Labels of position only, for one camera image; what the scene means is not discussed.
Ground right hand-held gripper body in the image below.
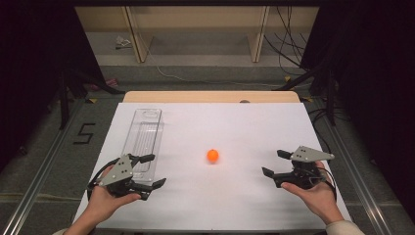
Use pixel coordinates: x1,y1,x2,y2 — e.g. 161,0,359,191
273,145,336,191

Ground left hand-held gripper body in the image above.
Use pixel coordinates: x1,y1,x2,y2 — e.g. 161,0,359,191
98,154,145,199

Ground clear plastic tray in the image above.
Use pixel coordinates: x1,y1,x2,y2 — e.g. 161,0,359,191
120,108,164,183

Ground orange ball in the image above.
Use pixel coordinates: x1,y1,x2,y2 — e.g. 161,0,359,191
206,149,220,165

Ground person's left hand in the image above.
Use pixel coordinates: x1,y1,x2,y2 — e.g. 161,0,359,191
85,164,142,226

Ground person's right hand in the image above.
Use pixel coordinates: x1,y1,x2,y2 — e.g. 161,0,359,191
281,161,346,226

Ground white table cover sheet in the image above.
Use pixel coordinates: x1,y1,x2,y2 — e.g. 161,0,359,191
72,102,355,231

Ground black metal stand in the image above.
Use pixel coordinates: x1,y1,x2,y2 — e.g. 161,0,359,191
273,63,338,127
58,69,126,130

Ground light wooden table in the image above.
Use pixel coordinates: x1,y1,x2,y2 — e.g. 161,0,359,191
122,90,301,105

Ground pink cloth scrap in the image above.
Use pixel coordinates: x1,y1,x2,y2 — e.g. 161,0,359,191
89,77,118,92

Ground dark curtain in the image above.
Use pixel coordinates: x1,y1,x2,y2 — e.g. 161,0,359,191
300,0,415,214
0,0,107,172

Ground beige wooden desk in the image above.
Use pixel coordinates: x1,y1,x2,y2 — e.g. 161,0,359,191
74,5,319,68

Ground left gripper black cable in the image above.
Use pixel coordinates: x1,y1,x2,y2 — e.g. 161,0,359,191
86,158,120,202

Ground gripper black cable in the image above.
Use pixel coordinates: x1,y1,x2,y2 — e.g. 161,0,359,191
86,158,120,202
321,167,338,202

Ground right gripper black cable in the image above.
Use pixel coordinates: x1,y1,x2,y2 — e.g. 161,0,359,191
321,167,338,202

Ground black floor cables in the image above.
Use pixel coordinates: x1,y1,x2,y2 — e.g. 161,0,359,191
307,107,333,165

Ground metal floor rail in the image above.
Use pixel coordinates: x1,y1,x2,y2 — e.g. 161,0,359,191
0,97,87,235
314,102,394,235

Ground hanging black cables bundle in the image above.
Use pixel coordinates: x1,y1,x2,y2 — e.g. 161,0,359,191
263,6,314,76

